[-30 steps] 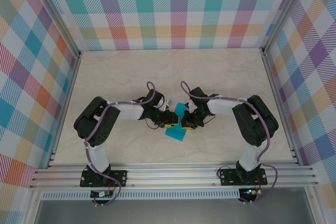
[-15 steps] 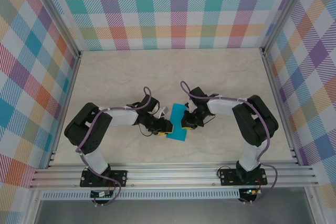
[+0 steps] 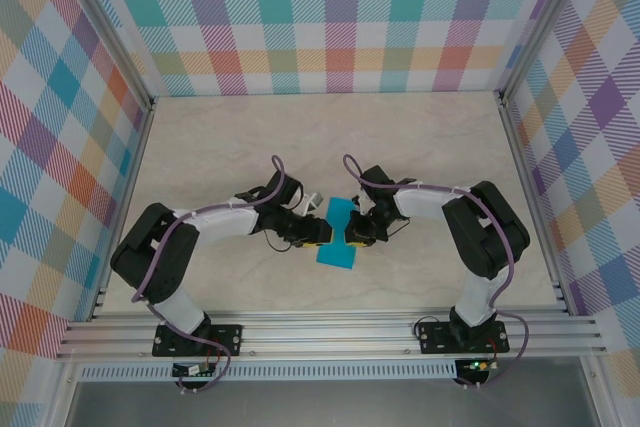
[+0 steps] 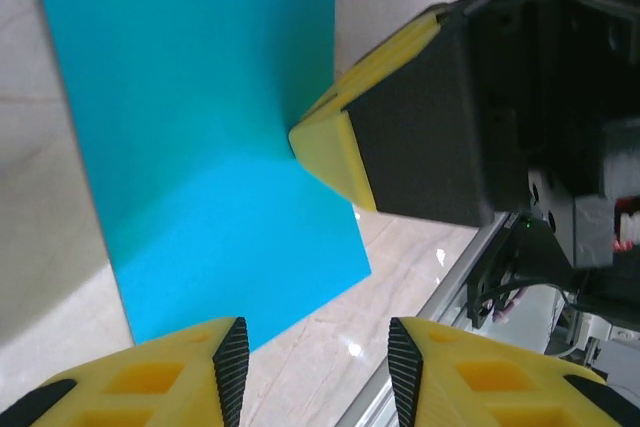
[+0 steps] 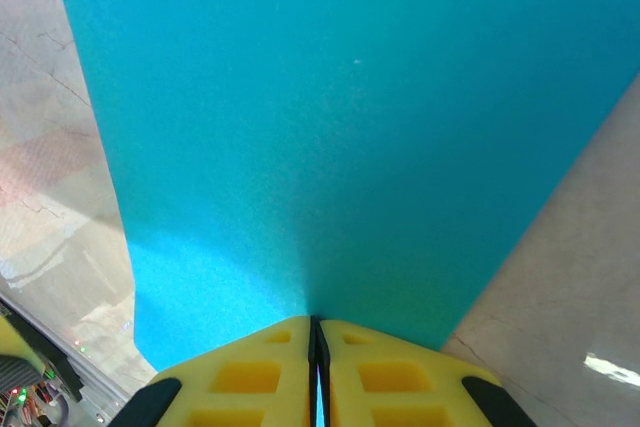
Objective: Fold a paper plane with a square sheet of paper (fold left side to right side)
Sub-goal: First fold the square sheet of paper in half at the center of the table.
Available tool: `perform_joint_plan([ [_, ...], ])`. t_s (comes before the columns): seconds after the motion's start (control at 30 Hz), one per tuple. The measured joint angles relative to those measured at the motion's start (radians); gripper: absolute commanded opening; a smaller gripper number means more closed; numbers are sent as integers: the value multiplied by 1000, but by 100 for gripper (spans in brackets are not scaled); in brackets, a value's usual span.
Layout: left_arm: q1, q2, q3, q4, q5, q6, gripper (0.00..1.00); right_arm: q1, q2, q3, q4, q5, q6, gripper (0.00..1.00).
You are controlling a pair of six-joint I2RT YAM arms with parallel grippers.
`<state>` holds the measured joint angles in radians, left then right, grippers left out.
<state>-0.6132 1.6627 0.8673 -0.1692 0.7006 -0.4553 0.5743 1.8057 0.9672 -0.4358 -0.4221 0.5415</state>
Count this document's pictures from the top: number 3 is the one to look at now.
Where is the perforated metal cable tray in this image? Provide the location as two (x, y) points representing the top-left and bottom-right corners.
(77, 362), (464, 382)

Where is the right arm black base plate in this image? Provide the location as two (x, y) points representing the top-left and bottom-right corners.
(417, 319), (510, 354)

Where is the aluminium frame leg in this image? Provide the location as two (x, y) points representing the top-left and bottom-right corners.
(47, 359), (84, 427)
(579, 354), (619, 427)

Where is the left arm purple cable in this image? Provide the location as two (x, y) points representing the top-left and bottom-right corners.
(130, 154), (304, 394)

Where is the gripper thin black wire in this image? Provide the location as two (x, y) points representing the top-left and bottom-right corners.
(384, 219), (409, 243)
(264, 231), (296, 253)

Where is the left gripper thin black wire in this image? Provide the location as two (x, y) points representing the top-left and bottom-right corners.
(264, 231), (296, 253)

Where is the aluminium frame post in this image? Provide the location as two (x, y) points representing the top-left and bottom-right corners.
(52, 0), (157, 113)
(497, 0), (599, 108)

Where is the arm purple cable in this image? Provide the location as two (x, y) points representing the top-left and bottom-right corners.
(130, 154), (304, 394)
(342, 153), (532, 391)

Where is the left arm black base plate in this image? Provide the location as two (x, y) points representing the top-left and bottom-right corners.
(152, 324), (245, 359)

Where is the right gripper thin black wire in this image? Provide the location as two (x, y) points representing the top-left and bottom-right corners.
(384, 219), (409, 243)

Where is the aluminium mounting rail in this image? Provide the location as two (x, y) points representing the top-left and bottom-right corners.
(54, 310), (609, 361)

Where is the aluminium side rail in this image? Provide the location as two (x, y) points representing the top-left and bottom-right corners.
(497, 91), (574, 316)
(84, 96), (159, 323)

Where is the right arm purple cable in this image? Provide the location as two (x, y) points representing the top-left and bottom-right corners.
(342, 153), (532, 391)

